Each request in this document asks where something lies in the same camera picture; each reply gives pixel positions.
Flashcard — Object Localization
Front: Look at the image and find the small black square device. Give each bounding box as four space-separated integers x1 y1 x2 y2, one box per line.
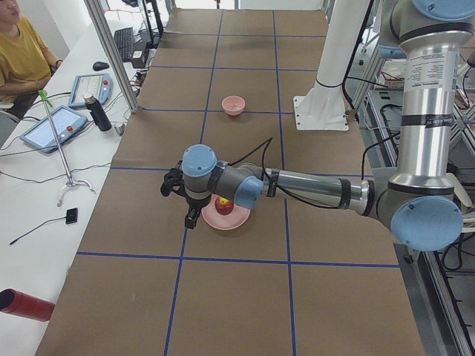
65 208 79 225

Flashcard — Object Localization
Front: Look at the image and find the black keyboard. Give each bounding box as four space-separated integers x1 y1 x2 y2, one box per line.
114 27 134 62

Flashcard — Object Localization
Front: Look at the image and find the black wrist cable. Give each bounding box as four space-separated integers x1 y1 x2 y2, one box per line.
226 136 346 209

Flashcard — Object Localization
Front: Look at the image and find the aluminium frame post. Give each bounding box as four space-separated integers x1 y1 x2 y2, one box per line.
84 0 139 113

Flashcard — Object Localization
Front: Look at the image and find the black computer mouse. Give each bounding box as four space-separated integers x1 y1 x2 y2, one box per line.
92 61 109 71

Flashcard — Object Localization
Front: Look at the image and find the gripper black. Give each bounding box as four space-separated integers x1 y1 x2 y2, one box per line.
185 195 211 229

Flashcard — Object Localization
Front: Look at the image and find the red apple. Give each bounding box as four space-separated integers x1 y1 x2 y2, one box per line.
214 197 235 216

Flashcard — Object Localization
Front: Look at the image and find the far teach pendant tablet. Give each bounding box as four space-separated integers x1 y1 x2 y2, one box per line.
68 73 113 110

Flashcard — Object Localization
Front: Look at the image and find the black water bottle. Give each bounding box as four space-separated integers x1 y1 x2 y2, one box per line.
84 93 112 132

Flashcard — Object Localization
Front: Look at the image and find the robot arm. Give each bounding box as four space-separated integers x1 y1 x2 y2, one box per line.
174 1 474 251

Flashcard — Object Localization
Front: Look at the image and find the person in yellow shirt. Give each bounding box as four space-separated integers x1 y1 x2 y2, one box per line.
1 1 63 118

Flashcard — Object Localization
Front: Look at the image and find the pink bowl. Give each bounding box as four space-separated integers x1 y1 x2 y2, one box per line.
221 95 246 116

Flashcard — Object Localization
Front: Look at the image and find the teach pendant tablet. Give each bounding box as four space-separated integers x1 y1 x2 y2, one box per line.
68 73 113 110
19 105 88 155

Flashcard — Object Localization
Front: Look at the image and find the pink plate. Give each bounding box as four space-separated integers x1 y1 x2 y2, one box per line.
201 205 251 231

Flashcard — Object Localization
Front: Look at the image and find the red cylinder bottle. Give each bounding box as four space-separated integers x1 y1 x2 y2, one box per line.
1 289 55 322

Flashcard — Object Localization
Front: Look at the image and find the near teach pendant tablet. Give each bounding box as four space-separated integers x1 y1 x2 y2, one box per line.
19 105 88 155

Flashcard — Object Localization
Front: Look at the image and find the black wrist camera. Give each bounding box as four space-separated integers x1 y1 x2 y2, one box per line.
160 168 186 197

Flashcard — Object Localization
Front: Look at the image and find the metal reacher grabber stick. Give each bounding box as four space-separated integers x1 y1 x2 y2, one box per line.
38 90 96 208

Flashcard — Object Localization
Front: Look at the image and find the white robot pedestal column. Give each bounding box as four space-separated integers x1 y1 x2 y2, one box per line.
293 0 373 131

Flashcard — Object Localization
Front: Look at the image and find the small metal cup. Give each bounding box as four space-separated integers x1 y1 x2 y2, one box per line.
114 122 125 136

